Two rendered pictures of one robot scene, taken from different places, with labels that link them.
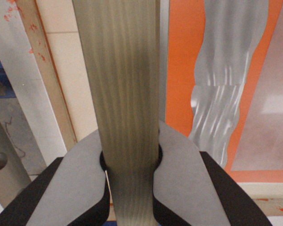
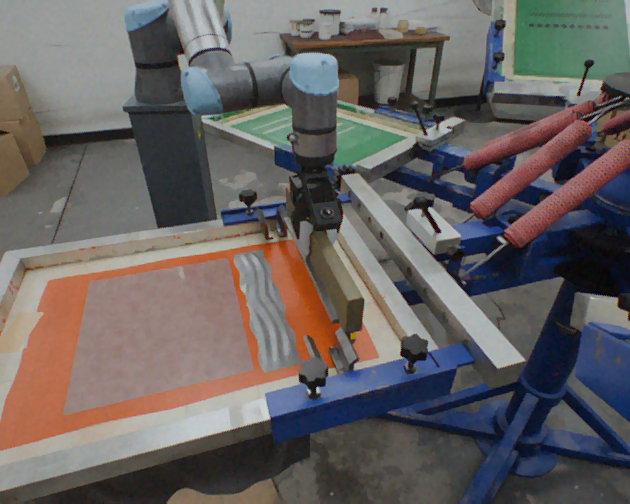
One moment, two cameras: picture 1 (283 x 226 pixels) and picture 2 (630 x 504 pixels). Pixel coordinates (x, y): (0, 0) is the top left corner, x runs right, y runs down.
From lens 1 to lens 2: 0.73 m
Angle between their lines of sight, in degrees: 29
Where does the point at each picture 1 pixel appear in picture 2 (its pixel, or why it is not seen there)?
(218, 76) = (268, 301)
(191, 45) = (290, 312)
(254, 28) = (258, 322)
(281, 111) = (211, 295)
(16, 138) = (481, 298)
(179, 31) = (300, 316)
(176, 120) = (284, 279)
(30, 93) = (374, 269)
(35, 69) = (372, 278)
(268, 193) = (186, 248)
